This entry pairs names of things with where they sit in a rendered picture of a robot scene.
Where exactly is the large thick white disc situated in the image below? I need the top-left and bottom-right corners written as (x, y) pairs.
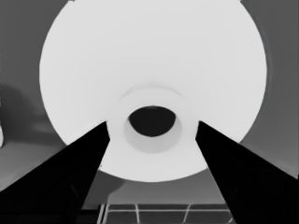
top-left (38, 0), bottom-right (268, 183)

